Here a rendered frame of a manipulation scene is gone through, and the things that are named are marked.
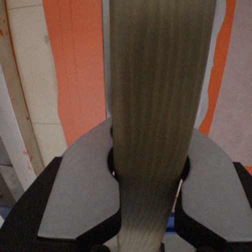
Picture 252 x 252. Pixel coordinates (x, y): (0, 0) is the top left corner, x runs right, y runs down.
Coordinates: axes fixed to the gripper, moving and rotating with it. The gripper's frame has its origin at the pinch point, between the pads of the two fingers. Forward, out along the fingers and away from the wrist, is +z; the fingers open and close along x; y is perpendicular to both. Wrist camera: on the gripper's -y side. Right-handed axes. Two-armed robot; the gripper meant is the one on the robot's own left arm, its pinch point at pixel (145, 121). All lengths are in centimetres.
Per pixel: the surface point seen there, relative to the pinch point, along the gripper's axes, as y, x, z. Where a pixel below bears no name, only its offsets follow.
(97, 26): -4.5, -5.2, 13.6
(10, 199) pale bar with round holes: 23.5, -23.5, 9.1
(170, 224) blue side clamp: 27.8, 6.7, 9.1
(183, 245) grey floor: 262, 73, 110
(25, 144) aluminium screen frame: 10.8, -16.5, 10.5
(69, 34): -3.6, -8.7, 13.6
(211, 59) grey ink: -1.0, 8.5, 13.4
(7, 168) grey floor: 124, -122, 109
